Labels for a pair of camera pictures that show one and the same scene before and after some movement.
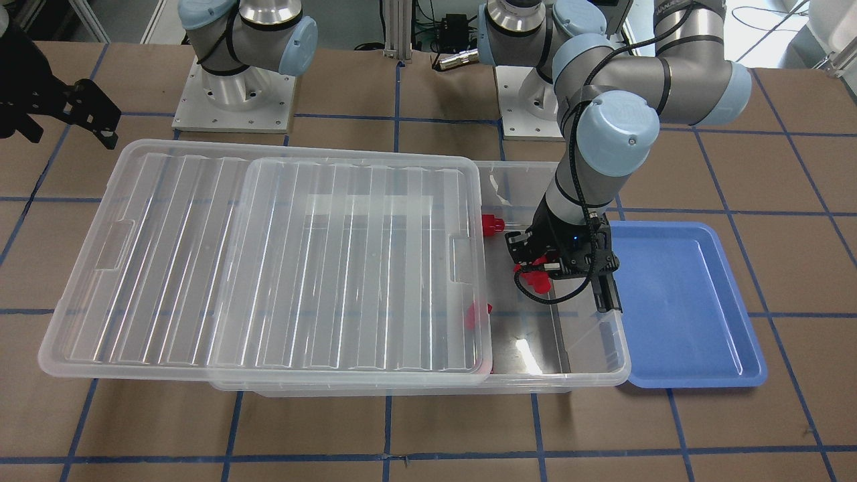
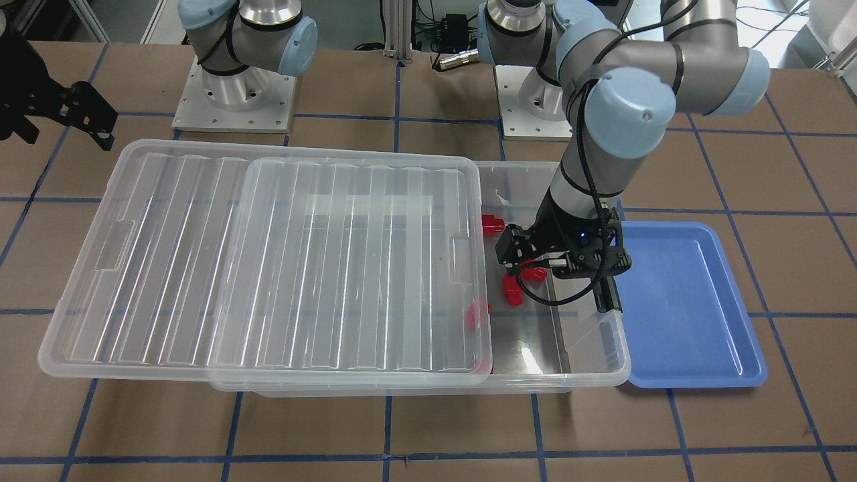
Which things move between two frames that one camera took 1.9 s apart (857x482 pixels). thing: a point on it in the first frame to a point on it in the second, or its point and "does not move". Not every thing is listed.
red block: (539, 280) to (512, 290)
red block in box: (470, 315) does not move
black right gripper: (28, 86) does not move
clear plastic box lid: (189, 260) does not move
